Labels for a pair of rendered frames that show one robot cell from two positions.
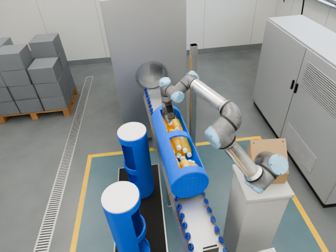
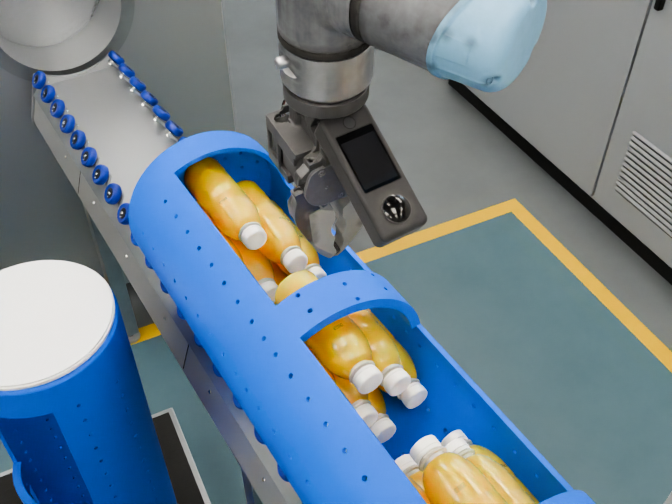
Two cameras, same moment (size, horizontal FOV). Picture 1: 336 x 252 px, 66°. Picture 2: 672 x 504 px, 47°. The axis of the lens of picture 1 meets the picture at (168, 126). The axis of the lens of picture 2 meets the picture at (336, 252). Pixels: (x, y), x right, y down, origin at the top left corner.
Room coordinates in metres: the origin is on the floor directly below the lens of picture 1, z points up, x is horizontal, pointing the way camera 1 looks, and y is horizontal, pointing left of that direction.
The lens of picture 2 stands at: (0.95, 0.20, 1.99)
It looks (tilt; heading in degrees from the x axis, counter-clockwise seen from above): 44 degrees down; 338
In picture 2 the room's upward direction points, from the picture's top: straight up
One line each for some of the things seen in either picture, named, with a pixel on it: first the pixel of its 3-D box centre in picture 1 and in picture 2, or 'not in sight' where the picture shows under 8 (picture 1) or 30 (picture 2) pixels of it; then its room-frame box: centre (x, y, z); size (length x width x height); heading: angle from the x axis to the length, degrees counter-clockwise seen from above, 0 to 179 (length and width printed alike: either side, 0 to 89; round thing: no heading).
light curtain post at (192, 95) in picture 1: (192, 119); not in sight; (2.27, -0.28, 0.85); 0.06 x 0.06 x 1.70; 10
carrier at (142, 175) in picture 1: (137, 163); (89, 462); (1.91, 0.35, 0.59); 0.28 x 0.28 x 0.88
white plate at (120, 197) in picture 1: (120, 196); not in sight; (1.16, 0.38, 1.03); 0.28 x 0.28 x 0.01
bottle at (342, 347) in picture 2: (175, 139); (327, 329); (1.61, -0.06, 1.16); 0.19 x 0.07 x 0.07; 10
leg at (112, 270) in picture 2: (153, 132); (112, 271); (2.73, 0.21, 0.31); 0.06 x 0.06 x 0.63; 10
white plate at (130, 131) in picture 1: (131, 131); (29, 320); (1.91, 0.35, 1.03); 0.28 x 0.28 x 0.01
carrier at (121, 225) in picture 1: (129, 228); not in sight; (1.16, 0.38, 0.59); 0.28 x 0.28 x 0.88
